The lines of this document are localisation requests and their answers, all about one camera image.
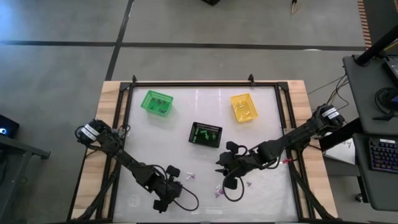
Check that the black round desk device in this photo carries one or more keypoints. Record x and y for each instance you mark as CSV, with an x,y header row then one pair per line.
x,y
388,99

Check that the black caster wheel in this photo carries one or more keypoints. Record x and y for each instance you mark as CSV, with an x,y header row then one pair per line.
x,y
359,198

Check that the black plastic basket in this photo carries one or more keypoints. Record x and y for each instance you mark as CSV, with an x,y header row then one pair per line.
x,y
205,143

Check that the dark mat with striped edge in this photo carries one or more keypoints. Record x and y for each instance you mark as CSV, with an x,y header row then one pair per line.
x,y
382,12

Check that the black frame clamp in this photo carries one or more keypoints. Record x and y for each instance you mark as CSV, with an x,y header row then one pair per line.
x,y
251,79
134,79

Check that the black slanted desk bar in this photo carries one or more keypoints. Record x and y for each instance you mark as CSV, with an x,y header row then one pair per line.
x,y
342,134

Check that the grey side desk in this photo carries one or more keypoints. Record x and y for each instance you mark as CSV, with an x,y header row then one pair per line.
x,y
363,93

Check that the black computer keyboard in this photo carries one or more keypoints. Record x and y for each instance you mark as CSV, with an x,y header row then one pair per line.
x,y
384,155

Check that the black slanted pole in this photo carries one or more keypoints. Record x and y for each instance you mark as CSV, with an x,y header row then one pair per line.
x,y
377,46

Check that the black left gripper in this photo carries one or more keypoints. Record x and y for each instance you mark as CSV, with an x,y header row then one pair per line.
x,y
166,188

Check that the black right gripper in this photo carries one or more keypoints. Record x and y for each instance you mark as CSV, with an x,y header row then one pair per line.
x,y
236,161

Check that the yellow plastic basket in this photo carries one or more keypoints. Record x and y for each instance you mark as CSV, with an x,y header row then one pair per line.
x,y
245,107

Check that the black box with blue light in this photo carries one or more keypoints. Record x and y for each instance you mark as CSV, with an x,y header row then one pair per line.
x,y
9,124

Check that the green plastic basket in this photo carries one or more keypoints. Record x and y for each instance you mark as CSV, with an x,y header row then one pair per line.
x,y
157,105

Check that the black metal table frame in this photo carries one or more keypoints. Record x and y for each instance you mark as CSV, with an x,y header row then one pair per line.
x,y
202,84

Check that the grey side table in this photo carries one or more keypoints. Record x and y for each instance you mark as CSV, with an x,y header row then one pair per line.
x,y
18,147

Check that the white paper sheet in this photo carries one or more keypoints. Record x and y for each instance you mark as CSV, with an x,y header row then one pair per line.
x,y
343,152

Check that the grey keyboard desk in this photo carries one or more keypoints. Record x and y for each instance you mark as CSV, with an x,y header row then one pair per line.
x,y
373,193

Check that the black floor object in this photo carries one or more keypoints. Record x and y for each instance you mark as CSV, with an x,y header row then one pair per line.
x,y
211,2

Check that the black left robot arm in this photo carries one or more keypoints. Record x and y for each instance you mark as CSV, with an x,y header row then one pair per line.
x,y
130,161

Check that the black laptop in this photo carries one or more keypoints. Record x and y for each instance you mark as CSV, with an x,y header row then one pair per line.
x,y
393,70

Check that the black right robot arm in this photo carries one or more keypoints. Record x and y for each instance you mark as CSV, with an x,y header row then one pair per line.
x,y
295,135

